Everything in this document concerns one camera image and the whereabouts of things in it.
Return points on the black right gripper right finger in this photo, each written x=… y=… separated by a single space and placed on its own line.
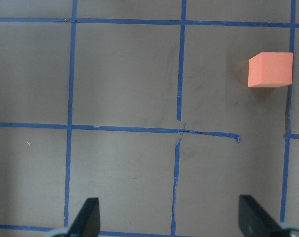
x=254 y=221

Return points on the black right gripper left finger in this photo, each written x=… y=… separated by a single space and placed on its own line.
x=87 y=221

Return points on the orange foam block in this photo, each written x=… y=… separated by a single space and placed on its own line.
x=270 y=70

